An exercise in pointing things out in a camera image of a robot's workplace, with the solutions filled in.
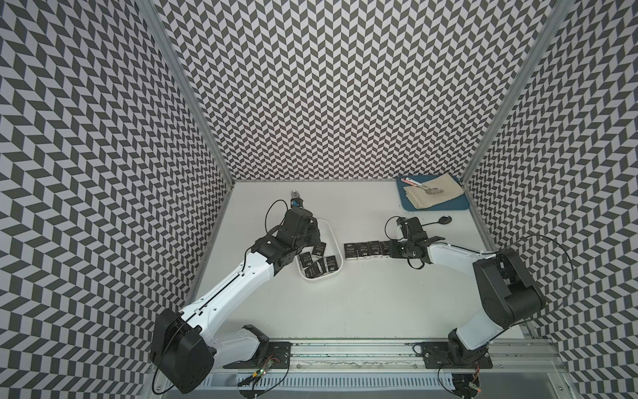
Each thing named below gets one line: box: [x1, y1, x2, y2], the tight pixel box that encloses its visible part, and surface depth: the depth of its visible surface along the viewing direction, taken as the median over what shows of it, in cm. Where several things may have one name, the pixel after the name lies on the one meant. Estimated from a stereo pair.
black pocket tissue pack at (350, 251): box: [343, 242, 359, 261], surface depth 96 cm
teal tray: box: [396, 174, 471, 212], surface depth 110 cm
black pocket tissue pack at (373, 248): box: [367, 240, 381, 257], surface depth 96 cm
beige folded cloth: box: [403, 172, 466, 211], surface depth 115 cm
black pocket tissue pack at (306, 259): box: [299, 251, 314, 268], surface depth 93 cm
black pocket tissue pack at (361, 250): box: [355, 241, 370, 259], surface depth 96 cm
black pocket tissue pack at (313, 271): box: [304, 261, 324, 279], surface depth 88 cm
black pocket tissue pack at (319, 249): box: [311, 241, 327, 257], surface depth 95 cm
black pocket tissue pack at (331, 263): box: [326, 255, 339, 272], surface depth 91 cm
